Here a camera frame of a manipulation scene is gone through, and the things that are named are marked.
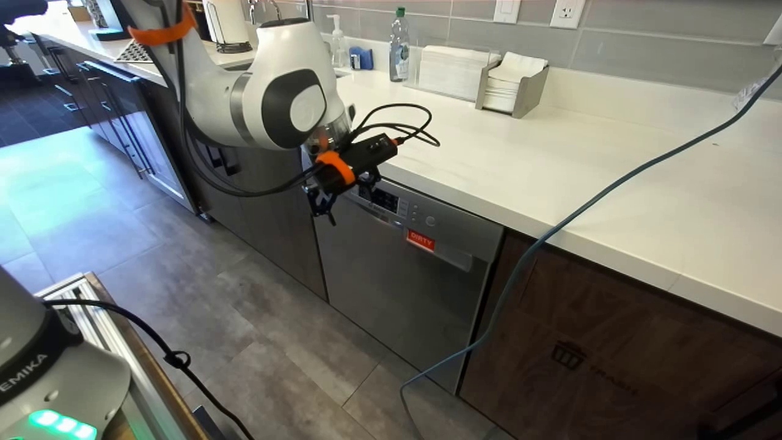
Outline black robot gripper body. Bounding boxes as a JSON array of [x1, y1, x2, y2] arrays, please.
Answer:
[[314, 166, 365, 205]]

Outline stainless steel dishwasher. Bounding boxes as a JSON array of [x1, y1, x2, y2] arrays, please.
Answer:
[[312, 173, 505, 395]]

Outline dark grey sink cabinet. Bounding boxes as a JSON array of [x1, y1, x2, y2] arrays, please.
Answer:
[[167, 119, 330, 304]]

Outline red dirty sign magnet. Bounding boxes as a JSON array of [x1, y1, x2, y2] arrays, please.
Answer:
[[404, 228, 438, 255]]

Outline small blue container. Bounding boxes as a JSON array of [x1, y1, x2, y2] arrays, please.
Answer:
[[349, 46, 376, 74]]

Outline white soap dispenser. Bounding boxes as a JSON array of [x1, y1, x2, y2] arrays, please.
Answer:
[[327, 13, 349, 74]]

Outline clear plastic water bottle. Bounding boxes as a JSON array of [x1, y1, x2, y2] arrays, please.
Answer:
[[385, 6, 413, 85]]

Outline white paper towel stack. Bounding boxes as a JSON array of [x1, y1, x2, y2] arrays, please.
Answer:
[[415, 45, 500, 102]]

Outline dark glossy cabinet unit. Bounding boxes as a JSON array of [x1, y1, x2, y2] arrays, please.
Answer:
[[76, 58, 192, 210]]

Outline white paper towel roll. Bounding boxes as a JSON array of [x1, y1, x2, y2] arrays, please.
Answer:
[[203, 0, 257, 56]]

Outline grey napkin holder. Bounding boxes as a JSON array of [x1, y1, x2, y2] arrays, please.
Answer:
[[475, 51, 551, 119]]

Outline brown wooden cabinet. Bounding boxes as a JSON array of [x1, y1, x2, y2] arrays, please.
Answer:
[[460, 230, 782, 440]]

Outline black camera with orange mount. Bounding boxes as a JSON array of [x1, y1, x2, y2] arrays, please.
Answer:
[[314, 133, 404, 188]]

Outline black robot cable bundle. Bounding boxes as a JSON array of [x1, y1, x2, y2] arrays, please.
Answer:
[[162, 0, 445, 201]]

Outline long grey-blue cable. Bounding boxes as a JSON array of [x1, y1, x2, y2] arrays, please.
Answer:
[[399, 58, 782, 440]]

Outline thin black cable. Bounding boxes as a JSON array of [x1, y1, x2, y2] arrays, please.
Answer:
[[47, 298, 257, 440]]

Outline orange cable strap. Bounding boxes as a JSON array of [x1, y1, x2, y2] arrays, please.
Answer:
[[126, 6, 201, 48]]

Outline metal and wood frame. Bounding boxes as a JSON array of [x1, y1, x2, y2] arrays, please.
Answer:
[[33, 272, 215, 440]]

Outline white wall switch plate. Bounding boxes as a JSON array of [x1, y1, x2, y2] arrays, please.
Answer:
[[492, 0, 522, 24]]

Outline white wall outlet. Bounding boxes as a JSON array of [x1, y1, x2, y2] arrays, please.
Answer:
[[547, 0, 586, 32]]

